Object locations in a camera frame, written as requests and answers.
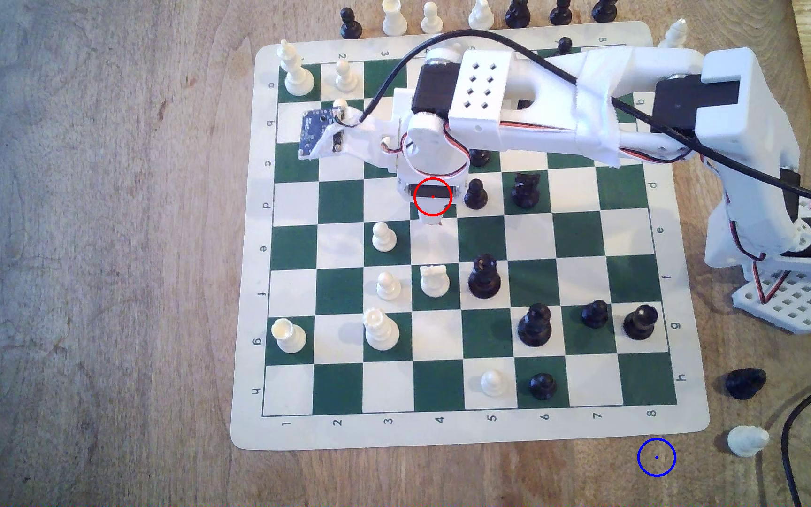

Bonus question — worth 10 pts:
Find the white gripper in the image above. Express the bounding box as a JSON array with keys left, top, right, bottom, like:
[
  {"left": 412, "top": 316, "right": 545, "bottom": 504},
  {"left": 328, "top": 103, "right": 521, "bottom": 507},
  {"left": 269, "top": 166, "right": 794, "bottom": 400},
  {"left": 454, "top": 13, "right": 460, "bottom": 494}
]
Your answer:
[{"left": 337, "top": 110, "right": 471, "bottom": 228}]

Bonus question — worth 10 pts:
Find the black queen piece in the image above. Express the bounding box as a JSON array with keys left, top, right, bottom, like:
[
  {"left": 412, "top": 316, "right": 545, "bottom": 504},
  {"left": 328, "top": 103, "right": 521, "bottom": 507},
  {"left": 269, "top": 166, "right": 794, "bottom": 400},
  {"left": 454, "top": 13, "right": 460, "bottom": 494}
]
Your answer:
[{"left": 468, "top": 253, "right": 502, "bottom": 300}]

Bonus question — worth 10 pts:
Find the black knight piece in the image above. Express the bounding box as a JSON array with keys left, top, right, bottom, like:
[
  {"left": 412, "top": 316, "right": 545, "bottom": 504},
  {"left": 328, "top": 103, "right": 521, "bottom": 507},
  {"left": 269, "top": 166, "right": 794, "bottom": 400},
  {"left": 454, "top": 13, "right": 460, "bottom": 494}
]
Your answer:
[
  {"left": 724, "top": 368, "right": 767, "bottom": 401},
  {"left": 510, "top": 172, "right": 542, "bottom": 209}
]

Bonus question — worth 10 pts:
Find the white queen piece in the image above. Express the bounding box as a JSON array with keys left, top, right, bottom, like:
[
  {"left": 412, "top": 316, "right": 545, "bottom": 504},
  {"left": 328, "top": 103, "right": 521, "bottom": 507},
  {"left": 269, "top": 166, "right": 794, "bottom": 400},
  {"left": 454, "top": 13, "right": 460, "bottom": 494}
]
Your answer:
[{"left": 363, "top": 307, "right": 401, "bottom": 352}]

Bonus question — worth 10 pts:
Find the green and white chess mat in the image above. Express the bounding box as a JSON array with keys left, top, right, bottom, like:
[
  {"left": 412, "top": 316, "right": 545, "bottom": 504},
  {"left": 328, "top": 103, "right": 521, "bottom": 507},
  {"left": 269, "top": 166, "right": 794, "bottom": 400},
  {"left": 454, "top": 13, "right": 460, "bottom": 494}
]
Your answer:
[{"left": 230, "top": 20, "right": 711, "bottom": 452}]

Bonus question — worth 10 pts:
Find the black king piece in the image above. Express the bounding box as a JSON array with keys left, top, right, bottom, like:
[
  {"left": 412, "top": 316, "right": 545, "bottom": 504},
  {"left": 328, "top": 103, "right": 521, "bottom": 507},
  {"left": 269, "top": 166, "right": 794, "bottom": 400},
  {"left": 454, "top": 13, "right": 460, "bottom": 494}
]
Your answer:
[{"left": 517, "top": 303, "right": 553, "bottom": 347}]

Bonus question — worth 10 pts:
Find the tall white king piece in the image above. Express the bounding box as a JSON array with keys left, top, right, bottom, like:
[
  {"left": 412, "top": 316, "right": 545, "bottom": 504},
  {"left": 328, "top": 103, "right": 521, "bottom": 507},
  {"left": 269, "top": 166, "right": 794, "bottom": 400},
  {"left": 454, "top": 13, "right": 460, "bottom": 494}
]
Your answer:
[{"left": 276, "top": 40, "right": 315, "bottom": 97}]

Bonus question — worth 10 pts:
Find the white bishop piece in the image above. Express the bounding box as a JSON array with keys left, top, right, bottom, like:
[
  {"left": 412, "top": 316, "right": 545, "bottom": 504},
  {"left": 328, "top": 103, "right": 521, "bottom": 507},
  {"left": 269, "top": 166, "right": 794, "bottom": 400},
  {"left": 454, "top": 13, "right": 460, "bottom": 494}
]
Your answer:
[
  {"left": 467, "top": 0, "right": 495, "bottom": 32},
  {"left": 659, "top": 18, "right": 689, "bottom": 50}
]

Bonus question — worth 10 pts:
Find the black rook piece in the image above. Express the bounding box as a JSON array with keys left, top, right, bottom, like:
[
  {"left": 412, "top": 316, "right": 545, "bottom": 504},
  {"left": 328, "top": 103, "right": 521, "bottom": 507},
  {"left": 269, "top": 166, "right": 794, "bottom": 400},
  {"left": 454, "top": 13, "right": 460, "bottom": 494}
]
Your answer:
[{"left": 623, "top": 304, "right": 659, "bottom": 341}]

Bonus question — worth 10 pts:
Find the white knight piece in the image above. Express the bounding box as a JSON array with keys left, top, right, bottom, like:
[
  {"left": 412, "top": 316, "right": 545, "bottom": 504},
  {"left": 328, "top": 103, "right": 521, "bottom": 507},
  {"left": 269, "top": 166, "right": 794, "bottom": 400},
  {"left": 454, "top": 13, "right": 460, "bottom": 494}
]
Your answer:
[{"left": 727, "top": 425, "right": 771, "bottom": 459}]

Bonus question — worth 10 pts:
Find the white rook f4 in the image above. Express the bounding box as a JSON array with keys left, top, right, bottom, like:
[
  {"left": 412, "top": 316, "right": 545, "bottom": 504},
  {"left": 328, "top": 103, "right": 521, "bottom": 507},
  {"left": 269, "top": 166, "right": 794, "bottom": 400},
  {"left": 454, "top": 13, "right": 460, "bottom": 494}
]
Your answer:
[{"left": 420, "top": 264, "right": 451, "bottom": 299}]

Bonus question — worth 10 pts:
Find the camera circuit board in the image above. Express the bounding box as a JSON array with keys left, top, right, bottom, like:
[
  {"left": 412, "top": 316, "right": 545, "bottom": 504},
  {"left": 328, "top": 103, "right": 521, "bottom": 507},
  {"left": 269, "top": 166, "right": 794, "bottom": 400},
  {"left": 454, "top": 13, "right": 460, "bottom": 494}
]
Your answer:
[{"left": 298, "top": 108, "right": 346, "bottom": 161}]

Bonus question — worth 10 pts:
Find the black camera cable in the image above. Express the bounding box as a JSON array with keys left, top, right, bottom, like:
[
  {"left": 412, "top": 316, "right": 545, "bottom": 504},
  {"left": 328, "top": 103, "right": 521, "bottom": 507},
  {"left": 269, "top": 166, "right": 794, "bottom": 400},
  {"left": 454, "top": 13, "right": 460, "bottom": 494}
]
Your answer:
[{"left": 341, "top": 30, "right": 811, "bottom": 208}]

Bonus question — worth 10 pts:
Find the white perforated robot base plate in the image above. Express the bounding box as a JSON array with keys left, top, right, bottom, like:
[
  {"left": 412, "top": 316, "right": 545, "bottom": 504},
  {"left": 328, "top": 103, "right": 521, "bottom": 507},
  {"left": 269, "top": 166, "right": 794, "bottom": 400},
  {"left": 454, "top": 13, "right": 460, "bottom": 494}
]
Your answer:
[{"left": 732, "top": 271, "right": 811, "bottom": 334}]

